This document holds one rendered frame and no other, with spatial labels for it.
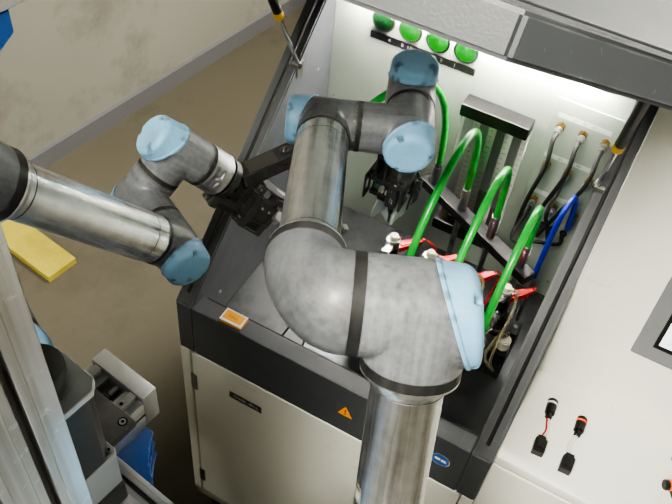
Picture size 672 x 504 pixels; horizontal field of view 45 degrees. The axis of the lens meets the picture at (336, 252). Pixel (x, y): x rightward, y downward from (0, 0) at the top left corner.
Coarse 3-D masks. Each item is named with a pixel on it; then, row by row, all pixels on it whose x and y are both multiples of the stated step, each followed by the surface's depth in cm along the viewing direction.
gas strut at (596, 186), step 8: (640, 104) 116; (648, 104) 115; (632, 112) 119; (640, 112) 118; (632, 120) 121; (640, 120) 120; (624, 128) 124; (632, 128) 123; (624, 136) 125; (616, 144) 129; (624, 144) 128; (616, 152) 131; (608, 160) 136; (608, 168) 138; (600, 176) 142; (592, 184) 147; (600, 184) 146; (592, 192) 147; (600, 192) 146
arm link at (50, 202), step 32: (0, 160) 94; (0, 192) 94; (32, 192) 99; (64, 192) 103; (96, 192) 109; (32, 224) 102; (64, 224) 104; (96, 224) 108; (128, 224) 112; (160, 224) 118; (128, 256) 117; (160, 256) 119; (192, 256) 121
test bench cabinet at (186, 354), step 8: (184, 352) 180; (184, 360) 183; (184, 368) 186; (192, 368) 185; (184, 376) 188; (192, 392) 192; (192, 400) 195; (192, 408) 198; (192, 416) 201; (192, 424) 204; (192, 432) 207; (192, 440) 211; (192, 448) 214; (192, 456) 218; (200, 456) 217; (200, 464) 220; (200, 480) 227; (200, 488) 231; (208, 496) 232; (216, 496) 229; (464, 496) 161
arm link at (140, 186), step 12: (132, 168) 130; (144, 168) 128; (132, 180) 128; (144, 180) 128; (156, 180) 128; (120, 192) 129; (132, 192) 128; (144, 192) 128; (156, 192) 128; (168, 192) 130; (144, 204) 126; (156, 204) 126; (168, 204) 127
